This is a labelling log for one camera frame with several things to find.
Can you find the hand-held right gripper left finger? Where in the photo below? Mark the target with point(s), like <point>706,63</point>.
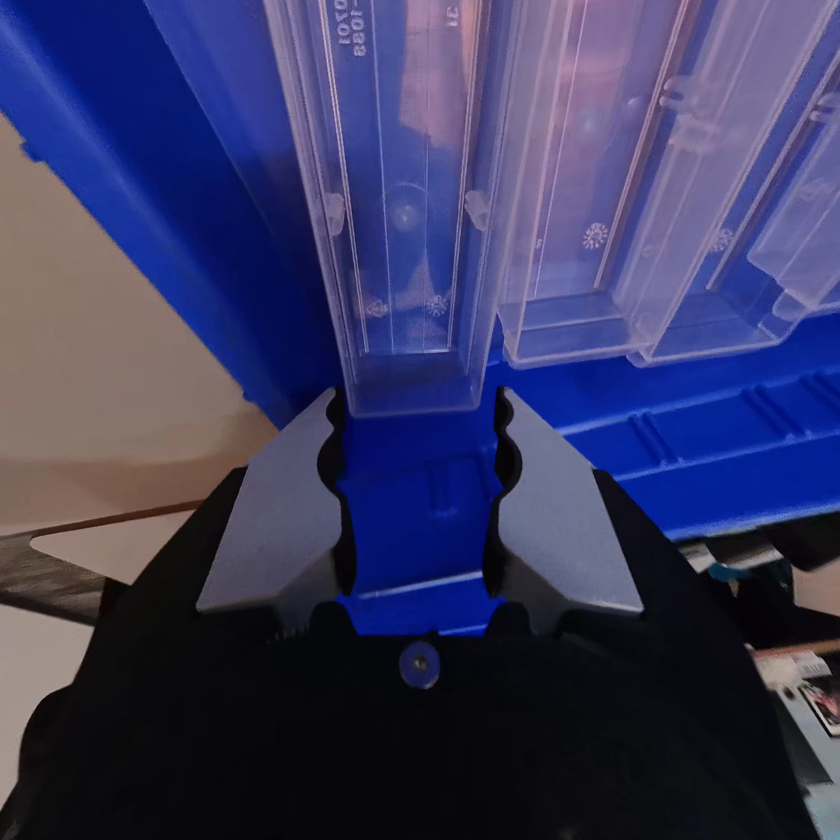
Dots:
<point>275,525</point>

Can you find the blue bin with clear drawers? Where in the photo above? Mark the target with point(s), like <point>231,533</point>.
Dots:
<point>656,446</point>

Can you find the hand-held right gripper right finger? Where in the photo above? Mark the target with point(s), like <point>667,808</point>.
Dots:
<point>564,525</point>

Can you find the clear plastic drawer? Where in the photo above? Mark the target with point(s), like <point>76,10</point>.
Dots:
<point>814,262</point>
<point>407,262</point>
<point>709,229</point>
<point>571,197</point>

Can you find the black device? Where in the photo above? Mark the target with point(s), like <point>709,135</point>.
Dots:
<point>754,590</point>

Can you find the printed card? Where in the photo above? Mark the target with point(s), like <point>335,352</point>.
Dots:
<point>807,689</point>

